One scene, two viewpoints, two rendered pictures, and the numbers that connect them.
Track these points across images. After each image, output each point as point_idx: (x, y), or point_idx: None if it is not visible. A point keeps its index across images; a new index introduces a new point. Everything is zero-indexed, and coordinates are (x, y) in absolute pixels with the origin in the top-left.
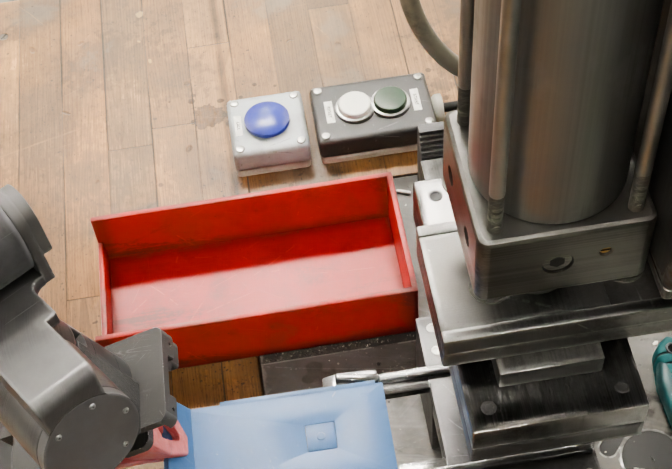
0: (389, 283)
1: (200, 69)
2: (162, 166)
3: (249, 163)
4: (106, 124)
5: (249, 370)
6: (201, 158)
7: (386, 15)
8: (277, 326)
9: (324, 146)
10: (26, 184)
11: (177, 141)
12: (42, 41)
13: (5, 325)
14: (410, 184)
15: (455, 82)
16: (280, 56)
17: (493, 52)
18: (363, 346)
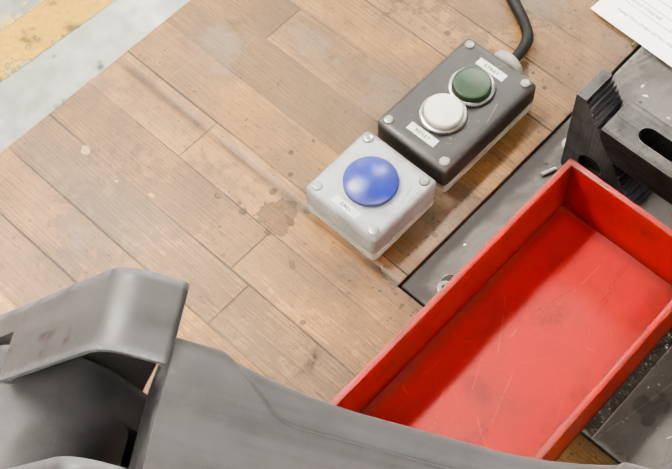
0: (629, 271)
1: (217, 170)
2: (284, 301)
3: (386, 239)
4: None
5: (586, 452)
6: (316, 266)
7: None
8: (608, 389)
9: (449, 173)
10: None
11: (272, 264)
12: (2, 247)
13: None
14: (545, 159)
15: (485, 30)
16: (287, 105)
17: None
18: (663, 350)
